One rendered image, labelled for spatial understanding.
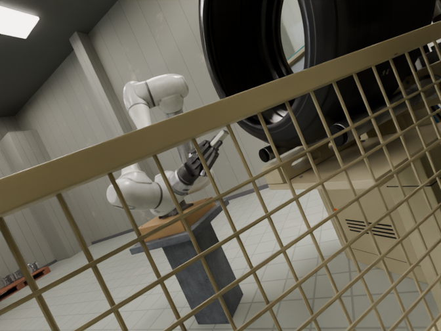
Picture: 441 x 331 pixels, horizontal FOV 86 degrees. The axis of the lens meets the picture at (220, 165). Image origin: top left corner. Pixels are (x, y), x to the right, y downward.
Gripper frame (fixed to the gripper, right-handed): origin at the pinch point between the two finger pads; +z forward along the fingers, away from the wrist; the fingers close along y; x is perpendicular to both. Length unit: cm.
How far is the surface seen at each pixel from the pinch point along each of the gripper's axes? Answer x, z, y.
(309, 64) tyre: 23.9, 31.8, 18.9
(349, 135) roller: 16.9, 27.8, 32.0
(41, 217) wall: -212, -660, -406
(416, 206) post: -32, 28, 53
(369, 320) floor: -63, -19, 84
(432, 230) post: -33, 26, 61
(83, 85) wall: -207, -280, -528
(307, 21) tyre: 27.8, 36.0, 15.1
